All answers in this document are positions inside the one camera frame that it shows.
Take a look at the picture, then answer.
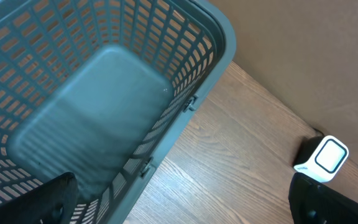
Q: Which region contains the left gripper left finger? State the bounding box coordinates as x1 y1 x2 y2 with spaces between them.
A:
0 172 79 223

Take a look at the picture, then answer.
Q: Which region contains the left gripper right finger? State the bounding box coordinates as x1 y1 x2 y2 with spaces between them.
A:
288 172 358 224

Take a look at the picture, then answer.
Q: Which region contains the white barcode scanner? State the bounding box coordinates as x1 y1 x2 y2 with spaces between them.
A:
293 135 349 183

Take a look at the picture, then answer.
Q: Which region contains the grey plastic shopping basket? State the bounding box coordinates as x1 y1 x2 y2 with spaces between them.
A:
0 0 236 223

